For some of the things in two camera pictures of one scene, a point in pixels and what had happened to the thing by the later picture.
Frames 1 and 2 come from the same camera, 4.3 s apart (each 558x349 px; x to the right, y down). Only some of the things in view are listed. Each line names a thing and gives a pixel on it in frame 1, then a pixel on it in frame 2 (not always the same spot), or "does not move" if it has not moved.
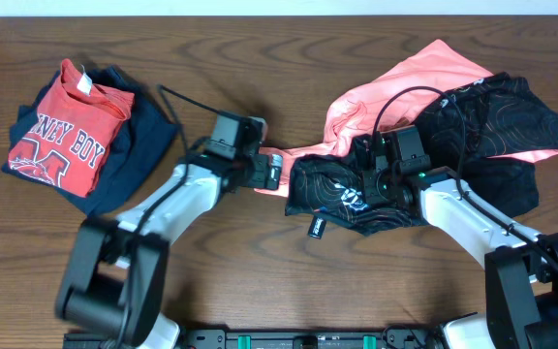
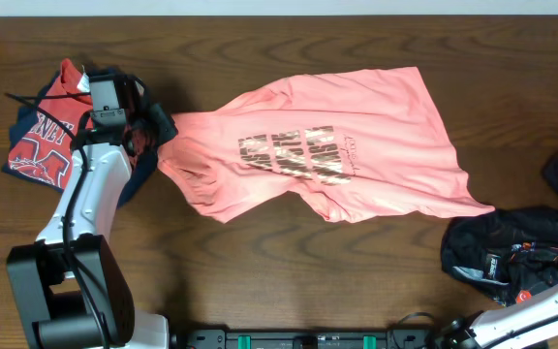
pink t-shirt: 402,95 -> 352,145
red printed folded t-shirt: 67,142 does not move
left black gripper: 264,165 -> 161,117
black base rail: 271,337 does not move
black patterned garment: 382,185 -> 511,254
